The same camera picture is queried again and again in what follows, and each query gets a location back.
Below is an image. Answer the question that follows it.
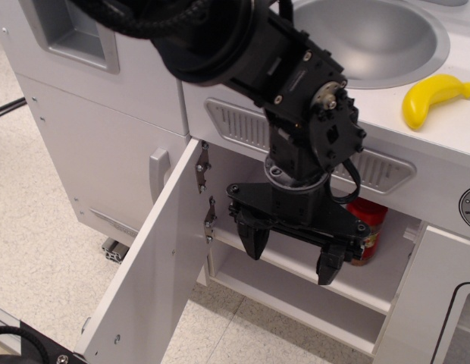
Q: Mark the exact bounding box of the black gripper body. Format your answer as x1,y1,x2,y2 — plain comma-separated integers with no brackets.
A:
227,183,370,261

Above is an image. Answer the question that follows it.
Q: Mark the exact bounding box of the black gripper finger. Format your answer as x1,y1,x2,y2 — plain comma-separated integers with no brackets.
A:
235,210,271,260
316,245,346,285

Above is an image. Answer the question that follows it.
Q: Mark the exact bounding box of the white cabinet door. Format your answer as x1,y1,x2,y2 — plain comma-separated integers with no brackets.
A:
75,139,209,363

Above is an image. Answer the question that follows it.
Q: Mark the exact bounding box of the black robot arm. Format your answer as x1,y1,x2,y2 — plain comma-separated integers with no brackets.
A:
77,1,370,285

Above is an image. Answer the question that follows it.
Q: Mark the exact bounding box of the red jar in cabinet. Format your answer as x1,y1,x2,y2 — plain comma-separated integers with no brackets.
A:
345,196,389,268

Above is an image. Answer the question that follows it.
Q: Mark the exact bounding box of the white toy kitchen cabinet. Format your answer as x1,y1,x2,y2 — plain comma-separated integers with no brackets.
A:
0,1,470,358

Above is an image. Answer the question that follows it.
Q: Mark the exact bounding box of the lower metal door hinge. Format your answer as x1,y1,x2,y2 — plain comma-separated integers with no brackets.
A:
203,196,217,244

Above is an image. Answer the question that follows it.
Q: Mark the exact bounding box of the metal door hinge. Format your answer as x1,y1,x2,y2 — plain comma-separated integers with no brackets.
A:
195,141,212,193
203,196,217,244

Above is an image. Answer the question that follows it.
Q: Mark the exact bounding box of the upper metal door hinge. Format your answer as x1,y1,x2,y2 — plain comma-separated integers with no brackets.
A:
195,141,212,193

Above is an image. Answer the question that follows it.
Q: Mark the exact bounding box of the grey vent panel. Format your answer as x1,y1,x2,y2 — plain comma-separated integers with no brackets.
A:
204,98,416,194

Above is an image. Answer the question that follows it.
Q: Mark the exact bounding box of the white oven door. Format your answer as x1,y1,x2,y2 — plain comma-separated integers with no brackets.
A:
374,222,470,363

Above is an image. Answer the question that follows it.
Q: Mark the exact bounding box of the grey fridge logo badge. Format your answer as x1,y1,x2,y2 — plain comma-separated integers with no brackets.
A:
90,209,139,238

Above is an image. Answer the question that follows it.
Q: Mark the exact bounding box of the aluminium extrusion foot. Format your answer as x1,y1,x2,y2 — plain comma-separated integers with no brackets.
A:
102,237,130,264

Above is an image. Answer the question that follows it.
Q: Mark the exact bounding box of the yellow toy banana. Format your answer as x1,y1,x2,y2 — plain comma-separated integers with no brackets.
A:
402,74,470,130

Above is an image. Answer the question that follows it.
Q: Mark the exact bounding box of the grey round sink bowl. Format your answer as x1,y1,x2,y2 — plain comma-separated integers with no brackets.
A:
293,0,450,89

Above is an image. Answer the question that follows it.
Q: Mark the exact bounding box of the grey recessed dispenser panel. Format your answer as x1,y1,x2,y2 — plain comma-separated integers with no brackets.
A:
19,0,120,74

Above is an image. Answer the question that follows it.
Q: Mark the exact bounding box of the grey fridge door handle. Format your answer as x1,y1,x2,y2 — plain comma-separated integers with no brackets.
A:
149,148,171,202

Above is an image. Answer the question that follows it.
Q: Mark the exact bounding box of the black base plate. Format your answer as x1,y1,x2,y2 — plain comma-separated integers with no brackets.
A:
0,324,86,364

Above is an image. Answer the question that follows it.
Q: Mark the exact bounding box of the aluminium frame rail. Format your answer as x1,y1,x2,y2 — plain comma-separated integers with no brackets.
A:
0,303,24,353

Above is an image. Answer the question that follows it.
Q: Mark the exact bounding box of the black floor cable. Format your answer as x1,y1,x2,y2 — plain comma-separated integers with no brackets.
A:
0,96,27,119

